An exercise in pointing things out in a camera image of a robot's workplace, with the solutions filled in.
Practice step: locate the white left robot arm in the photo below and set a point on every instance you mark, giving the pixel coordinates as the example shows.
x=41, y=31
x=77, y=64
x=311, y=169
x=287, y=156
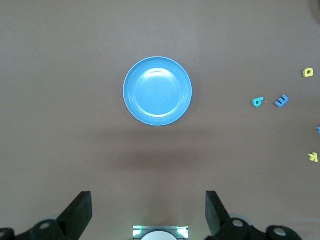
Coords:
x=157, y=236

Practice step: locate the yellow letter k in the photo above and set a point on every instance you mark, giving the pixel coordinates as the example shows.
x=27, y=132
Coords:
x=314, y=157

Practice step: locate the teal letter b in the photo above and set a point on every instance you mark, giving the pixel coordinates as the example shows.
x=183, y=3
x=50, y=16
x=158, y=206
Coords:
x=255, y=102

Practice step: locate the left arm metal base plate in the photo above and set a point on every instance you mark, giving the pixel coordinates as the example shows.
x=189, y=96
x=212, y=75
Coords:
x=136, y=231

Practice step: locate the blue plate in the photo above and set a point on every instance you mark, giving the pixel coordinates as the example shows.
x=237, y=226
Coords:
x=157, y=91

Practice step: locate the blue letter x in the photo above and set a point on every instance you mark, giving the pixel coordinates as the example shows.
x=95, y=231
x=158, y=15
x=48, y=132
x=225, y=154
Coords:
x=318, y=130

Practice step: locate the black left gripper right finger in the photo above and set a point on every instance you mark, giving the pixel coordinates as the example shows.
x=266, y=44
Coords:
x=220, y=220

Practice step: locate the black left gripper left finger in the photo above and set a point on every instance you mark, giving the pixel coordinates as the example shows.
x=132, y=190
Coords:
x=75, y=220

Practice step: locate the yellow letter d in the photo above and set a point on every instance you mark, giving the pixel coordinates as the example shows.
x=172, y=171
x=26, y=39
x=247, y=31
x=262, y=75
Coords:
x=305, y=72

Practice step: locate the blue letter m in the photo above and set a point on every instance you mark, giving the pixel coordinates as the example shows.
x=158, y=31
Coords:
x=282, y=100

